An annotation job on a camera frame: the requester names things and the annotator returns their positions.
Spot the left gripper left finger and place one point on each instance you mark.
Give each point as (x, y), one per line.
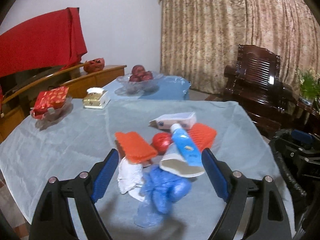
(52, 217)

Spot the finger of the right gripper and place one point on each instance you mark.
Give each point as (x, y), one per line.
(303, 137)

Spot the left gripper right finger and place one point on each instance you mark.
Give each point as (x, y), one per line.
(268, 218)

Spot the small white tissue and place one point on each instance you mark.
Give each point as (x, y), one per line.
(130, 179)

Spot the orange foam net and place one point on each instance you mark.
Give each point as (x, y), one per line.
(202, 135)
(132, 146)

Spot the blue plastic glove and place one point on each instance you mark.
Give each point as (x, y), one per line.
(161, 189)

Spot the white paper cup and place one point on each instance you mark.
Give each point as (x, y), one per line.
(174, 163)

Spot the blue toothpaste tube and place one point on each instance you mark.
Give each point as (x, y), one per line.
(185, 145)

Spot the black trash bin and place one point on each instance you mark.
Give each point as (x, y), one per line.
(277, 148)

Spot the green potted plant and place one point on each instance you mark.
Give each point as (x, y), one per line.
(308, 85)

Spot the light blue tablecloth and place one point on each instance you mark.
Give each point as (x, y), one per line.
(30, 156)

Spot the dark wooden armchair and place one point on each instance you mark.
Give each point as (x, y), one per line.
(254, 83)

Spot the white toothpaste box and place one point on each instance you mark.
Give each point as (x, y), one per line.
(164, 122)

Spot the red snack packet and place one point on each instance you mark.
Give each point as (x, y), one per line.
(54, 98)

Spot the gold tissue box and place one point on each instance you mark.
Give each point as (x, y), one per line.
(96, 98)

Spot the wooden sideboard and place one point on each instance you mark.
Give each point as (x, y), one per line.
(17, 103)

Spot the red crumpled plastic bag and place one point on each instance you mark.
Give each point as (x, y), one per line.
(161, 142)

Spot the blue plastic bag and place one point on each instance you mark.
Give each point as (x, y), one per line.
(168, 88)

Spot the beige patterned curtain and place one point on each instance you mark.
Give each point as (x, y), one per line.
(201, 37)

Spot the glass fruit bowl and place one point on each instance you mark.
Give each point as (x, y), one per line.
(130, 87)

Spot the red ornament on sideboard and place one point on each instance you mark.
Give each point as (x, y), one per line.
(95, 65)

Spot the red apples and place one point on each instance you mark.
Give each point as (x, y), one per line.
(139, 74)

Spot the red cloth cover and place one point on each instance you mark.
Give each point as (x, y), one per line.
(49, 40)

